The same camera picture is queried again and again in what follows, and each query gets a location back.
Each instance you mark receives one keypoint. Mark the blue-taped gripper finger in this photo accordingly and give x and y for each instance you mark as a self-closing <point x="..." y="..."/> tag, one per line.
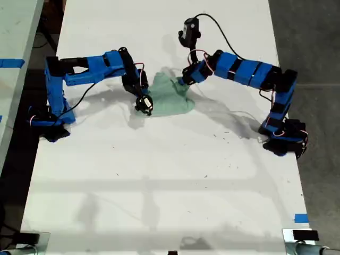
<point x="187" y="83"/>
<point x="180" y="80"/>

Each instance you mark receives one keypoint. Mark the pale green T-shirt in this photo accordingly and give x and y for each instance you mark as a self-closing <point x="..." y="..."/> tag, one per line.
<point x="164" y="98"/>

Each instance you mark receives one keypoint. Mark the blue and black arm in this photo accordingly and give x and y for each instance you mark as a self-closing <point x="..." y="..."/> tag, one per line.
<point x="79" y="71"/>
<point x="252" y="73"/>

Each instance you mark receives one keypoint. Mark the long blue tape strip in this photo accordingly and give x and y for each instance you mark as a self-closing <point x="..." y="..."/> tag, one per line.
<point x="12" y="63"/>

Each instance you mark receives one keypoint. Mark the short blue tape strip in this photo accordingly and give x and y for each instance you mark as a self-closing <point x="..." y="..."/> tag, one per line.
<point x="301" y="218"/>

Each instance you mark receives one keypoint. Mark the small black box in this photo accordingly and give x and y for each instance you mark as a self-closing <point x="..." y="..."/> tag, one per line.
<point x="29" y="237"/>
<point x="305" y="235"/>

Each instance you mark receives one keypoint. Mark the grey pipe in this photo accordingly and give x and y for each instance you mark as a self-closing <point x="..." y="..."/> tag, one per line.
<point x="316" y="249"/>

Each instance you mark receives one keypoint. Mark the short black camera stalk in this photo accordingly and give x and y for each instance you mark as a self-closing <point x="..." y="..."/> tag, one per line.
<point x="193" y="55"/>

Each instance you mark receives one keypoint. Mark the round-faced black camera box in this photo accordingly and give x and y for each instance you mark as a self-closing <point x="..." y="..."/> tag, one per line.
<point x="144" y="104"/>

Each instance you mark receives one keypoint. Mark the black camera box on stalk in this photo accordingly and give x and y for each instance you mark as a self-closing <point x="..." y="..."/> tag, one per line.
<point x="189" y="30"/>

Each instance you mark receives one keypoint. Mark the metal table bracket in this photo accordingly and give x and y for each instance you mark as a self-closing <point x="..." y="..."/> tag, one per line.
<point x="45" y="240"/>
<point x="287" y="239"/>

